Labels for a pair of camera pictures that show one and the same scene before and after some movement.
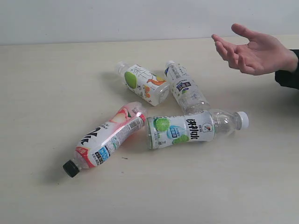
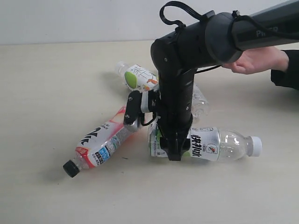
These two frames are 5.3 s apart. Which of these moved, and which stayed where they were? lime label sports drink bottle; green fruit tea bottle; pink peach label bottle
Moved: lime label sports drink bottle
Stayed: pink peach label bottle; green fruit tea bottle
